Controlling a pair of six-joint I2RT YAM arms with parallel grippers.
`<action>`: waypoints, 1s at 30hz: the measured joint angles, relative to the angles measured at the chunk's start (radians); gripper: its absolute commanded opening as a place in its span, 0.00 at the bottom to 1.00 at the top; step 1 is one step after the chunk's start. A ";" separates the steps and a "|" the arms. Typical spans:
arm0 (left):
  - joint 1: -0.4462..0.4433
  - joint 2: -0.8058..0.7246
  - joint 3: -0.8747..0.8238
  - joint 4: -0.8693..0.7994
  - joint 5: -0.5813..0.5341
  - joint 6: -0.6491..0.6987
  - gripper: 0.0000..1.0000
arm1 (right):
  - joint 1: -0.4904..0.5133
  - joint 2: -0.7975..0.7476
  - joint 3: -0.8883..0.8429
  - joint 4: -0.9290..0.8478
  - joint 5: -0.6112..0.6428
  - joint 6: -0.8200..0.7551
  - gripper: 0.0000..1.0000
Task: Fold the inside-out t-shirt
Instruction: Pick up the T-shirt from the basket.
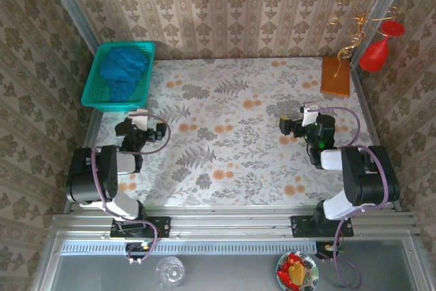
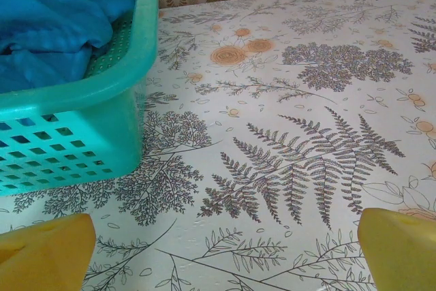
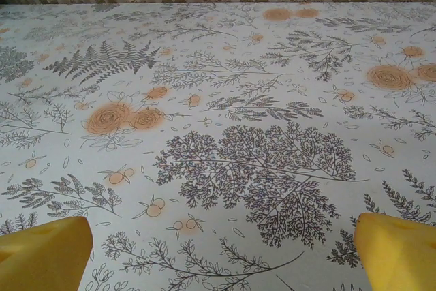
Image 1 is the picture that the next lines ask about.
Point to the blue t-shirt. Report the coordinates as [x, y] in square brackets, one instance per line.
[124, 73]

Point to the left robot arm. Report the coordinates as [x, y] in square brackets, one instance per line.
[85, 175]

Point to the brown wooden base block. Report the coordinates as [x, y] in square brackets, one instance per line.
[335, 76]

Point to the teal plastic basket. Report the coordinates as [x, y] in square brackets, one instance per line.
[92, 95]

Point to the floral tablecloth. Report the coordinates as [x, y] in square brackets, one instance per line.
[238, 168]

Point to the red wine glass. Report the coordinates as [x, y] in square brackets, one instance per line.
[374, 56]

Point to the black electronics box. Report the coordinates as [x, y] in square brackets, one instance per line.
[136, 248]
[323, 250]

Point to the clear drinking glass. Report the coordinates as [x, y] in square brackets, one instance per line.
[170, 272]

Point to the yellow toy fruit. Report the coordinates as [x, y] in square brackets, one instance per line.
[297, 272]

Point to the plate with red fruit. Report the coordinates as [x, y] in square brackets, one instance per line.
[313, 272]

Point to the red toy food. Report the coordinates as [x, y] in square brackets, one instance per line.
[284, 275]

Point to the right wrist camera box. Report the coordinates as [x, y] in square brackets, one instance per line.
[309, 115]

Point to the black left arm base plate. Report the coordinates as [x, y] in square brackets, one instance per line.
[161, 227]

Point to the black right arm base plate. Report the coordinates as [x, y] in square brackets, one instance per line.
[301, 227]

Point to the aluminium frame rail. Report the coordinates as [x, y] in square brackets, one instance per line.
[231, 223]

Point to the aluminium corner post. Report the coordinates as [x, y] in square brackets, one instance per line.
[68, 1]
[386, 1]

